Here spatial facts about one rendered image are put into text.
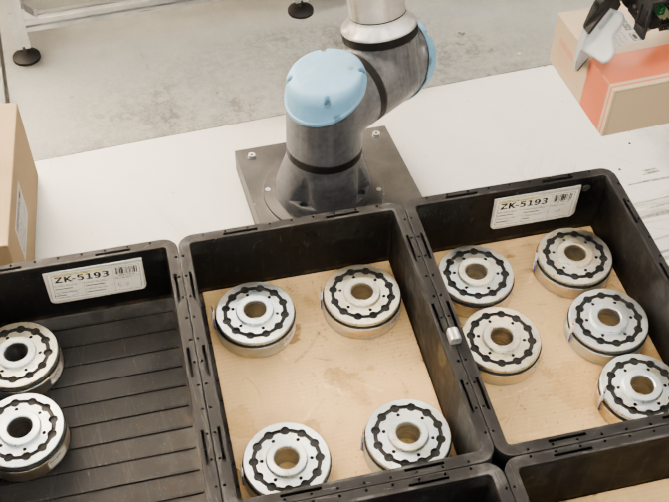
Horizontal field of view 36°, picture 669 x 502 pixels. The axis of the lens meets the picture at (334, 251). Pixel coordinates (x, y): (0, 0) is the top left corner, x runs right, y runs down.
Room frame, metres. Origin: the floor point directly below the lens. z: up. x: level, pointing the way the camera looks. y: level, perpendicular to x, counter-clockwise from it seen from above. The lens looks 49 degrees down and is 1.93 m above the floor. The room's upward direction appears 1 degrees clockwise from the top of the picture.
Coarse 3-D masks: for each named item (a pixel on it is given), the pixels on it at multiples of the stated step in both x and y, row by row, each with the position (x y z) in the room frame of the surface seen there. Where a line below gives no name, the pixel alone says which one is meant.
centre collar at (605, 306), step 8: (600, 304) 0.84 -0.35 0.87; (608, 304) 0.84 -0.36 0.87; (592, 312) 0.83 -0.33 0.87; (616, 312) 0.83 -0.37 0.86; (624, 312) 0.83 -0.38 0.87; (592, 320) 0.82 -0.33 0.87; (624, 320) 0.82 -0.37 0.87; (600, 328) 0.80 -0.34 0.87; (608, 328) 0.80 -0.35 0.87; (616, 328) 0.80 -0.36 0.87; (624, 328) 0.80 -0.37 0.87
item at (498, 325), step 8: (488, 328) 0.80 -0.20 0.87; (496, 328) 0.80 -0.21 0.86; (504, 328) 0.80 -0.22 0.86; (512, 328) 0.80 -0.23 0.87; (488, 336) 0.79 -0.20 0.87; (512, 336) 0.79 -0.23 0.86; (520, 336) 0.79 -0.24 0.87; (488, 344) 0.77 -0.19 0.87; (496, 344) 0.78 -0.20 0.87; (512, 344) 0.78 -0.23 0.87; (496, 352) 0.77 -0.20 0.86; (504, 352) 0.76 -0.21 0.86
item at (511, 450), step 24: (600, 168) 1.03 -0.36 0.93; (456, 192) 0.98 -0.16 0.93; (480, 192) 0.98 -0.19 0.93; (504, 192) 0.98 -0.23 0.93; (624, 192) 0.98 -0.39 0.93; (408, 216) 0.93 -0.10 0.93; (648, 240) 0.90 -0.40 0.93; (432, 264) 0.85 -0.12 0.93; (480, 384) 0.67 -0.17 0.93; (480, 408) 0.64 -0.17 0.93; (576, 432) 0.61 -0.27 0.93; (600, 432) 0.61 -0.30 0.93; (624, 432) 0.61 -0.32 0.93; (504, 456) 0.58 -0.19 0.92
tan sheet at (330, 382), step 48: (288, 288) 0.89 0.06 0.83; (336, 336) 0.81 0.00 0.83; (384, 336) 0.81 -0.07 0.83; (240, 384) 0.73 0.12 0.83; (288, 384) 0.73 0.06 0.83; (336, 384) 0.74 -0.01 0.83; (384, 384) 0.74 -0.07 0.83; (240, 432) 0.66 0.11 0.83; (336, 432) 0.67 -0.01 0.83; (240, 480) 0.60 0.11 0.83
